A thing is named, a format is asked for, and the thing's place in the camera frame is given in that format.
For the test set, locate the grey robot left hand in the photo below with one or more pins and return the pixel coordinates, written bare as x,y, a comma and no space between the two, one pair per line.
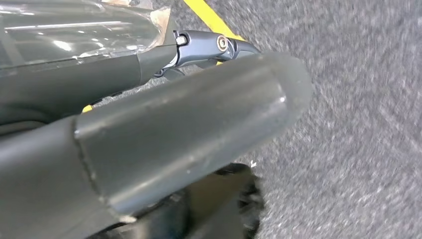
181,132

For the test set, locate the black robot leg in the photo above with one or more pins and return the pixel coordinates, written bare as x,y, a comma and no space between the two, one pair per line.
214,204

